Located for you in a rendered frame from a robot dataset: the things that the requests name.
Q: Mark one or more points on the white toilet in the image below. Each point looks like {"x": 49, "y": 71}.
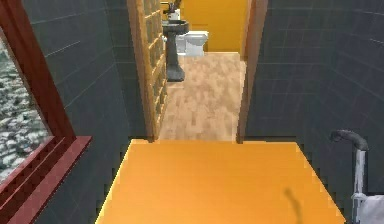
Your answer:
{"x": 195, "y": 41}

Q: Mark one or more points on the black faucet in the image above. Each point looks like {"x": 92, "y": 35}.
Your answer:
{"x": 172, "y": 7}

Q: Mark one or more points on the red framed window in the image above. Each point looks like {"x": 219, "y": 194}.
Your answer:
{"x": 40, "y": 100}

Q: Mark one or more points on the white towel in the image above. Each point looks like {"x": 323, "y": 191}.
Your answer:
{"x": 371, "y": 208}

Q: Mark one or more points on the dark grey pedestal sink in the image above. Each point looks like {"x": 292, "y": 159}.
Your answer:
{"x": 174, "y": 50}

